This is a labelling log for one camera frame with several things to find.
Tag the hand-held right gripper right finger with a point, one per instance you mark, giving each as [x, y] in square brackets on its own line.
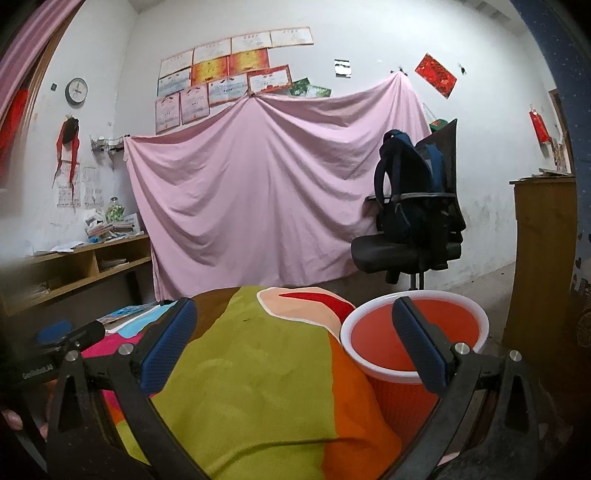
[420, 346]

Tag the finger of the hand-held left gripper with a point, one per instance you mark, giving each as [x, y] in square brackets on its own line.
[53, 332]
[87, 334]

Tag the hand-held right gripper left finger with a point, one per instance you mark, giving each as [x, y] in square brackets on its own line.
[168, 346]

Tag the person's left hand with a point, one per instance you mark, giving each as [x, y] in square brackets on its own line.
[10, 419]

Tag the blue cover book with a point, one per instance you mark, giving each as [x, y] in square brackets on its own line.
[124, 316]

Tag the pile of papers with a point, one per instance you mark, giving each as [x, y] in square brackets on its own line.
[39, 290]

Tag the wooden shelf desk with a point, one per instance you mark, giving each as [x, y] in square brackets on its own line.
[69, 272]

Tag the thin stack of papers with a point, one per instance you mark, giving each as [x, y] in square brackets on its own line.
[113, 264]

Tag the loose papers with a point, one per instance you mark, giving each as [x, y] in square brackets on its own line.
[67, 247]

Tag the multicoloured blanket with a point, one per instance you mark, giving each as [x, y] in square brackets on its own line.
[258, 383]

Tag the black office chair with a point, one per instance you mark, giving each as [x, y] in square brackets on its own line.
[392, 251]

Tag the stack of books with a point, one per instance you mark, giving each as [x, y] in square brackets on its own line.
[115, 230]

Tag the white plastic bag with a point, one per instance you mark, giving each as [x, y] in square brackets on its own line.
[94, 218]

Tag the glass jar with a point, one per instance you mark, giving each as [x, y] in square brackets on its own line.
[114, 211]

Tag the wooden cabinet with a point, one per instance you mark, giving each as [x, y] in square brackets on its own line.
[540, 258]

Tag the dark blue backpack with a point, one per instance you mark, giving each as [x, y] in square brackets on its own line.
[406, 184]

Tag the red scarf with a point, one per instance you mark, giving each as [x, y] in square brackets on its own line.
[62, 157]

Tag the pink hanging sheet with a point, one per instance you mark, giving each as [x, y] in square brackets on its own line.
[258, 194]

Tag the dark hanging hat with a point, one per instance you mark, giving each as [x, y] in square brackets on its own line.
[70, 131]

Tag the red hanging ornament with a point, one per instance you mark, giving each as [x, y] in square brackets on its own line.
[540, 127]

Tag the green photos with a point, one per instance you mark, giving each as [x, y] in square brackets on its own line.
[311, 89]

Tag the paper wall calendar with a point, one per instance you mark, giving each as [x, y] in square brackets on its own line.
[87, 187]

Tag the metal wall rack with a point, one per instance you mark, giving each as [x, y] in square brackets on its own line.
[108, 144]

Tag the round wall clock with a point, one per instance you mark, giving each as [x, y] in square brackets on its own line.
[76, 90]

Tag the red paper wall decoration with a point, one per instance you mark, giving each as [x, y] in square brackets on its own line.
[436, 76]

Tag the group of wall certificates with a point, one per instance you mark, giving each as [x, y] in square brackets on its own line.
[221, 78]

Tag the black white wall picture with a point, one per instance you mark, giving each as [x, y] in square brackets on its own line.
[343, 68]

